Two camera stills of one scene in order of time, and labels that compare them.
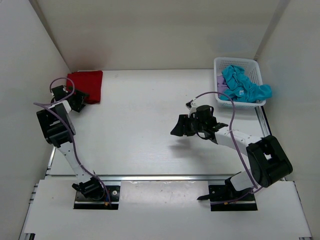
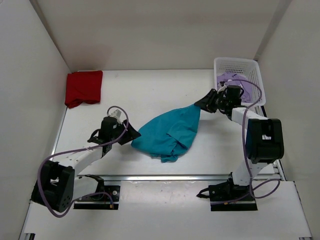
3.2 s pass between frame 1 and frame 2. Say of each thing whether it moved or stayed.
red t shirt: stayed
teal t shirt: moved
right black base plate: stayed
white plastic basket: stayed
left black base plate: stayed
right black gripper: moved
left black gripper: moved
